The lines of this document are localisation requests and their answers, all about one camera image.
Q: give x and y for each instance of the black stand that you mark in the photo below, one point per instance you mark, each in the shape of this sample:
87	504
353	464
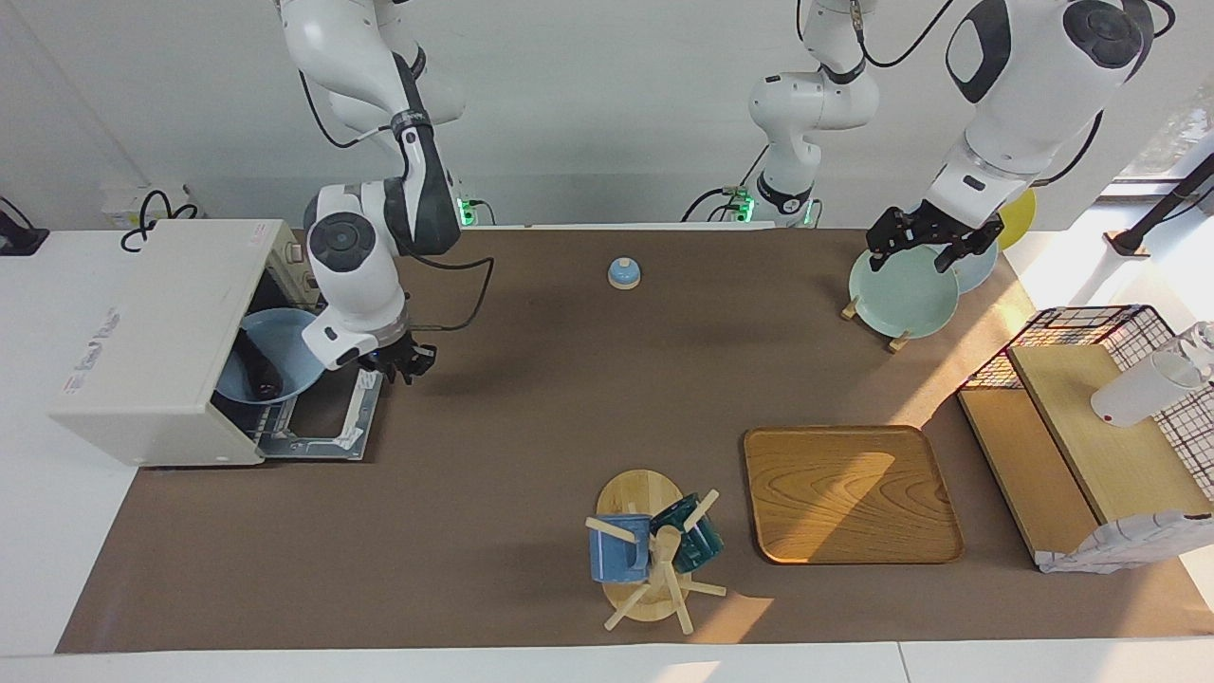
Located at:
19	239
1171	201

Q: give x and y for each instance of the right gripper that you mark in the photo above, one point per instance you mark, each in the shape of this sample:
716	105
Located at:
387	353

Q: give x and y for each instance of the wooden mug tree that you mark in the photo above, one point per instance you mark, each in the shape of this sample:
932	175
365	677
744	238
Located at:
640	493

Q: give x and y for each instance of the pale green plate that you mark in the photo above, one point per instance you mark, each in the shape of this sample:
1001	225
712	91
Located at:
901	294

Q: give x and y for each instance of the dark purple eggplant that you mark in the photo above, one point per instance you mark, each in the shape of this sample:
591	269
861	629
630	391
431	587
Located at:
258	365

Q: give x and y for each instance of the blue mug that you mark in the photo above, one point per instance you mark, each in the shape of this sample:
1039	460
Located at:
618	555

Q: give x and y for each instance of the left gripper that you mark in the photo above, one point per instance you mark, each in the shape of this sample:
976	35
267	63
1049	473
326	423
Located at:
941	228

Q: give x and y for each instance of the white toaster oven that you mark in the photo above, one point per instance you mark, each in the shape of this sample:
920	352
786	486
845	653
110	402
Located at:
152	332

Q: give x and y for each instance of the light blue bowl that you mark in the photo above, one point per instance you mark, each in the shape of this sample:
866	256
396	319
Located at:
294	356

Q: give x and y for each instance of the white bottle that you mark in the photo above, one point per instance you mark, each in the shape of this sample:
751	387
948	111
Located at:
1138	394

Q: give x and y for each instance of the yellow plate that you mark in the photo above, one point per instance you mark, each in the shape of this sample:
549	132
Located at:
1020	218

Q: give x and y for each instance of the dark teal mug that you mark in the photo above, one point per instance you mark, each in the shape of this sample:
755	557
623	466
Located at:
697	541

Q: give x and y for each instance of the blue call bell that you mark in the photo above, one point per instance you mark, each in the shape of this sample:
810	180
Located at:
624	274

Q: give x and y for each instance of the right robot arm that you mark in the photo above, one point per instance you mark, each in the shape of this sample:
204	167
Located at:
360	275

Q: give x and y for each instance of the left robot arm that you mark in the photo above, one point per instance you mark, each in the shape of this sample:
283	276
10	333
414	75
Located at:
1024	95

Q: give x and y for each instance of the glass oven door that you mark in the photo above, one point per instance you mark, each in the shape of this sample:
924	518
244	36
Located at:
327	417

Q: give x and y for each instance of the light blue plate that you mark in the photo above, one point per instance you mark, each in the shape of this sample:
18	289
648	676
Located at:
977	270

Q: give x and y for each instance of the wooden tray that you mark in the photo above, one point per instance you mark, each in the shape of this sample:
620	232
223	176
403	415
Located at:
849	493

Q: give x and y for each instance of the checked white cloth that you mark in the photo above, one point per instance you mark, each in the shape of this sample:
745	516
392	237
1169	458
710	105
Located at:
1129	545

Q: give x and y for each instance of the wooden plate rack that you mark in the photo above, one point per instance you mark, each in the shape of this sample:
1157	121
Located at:
898	341

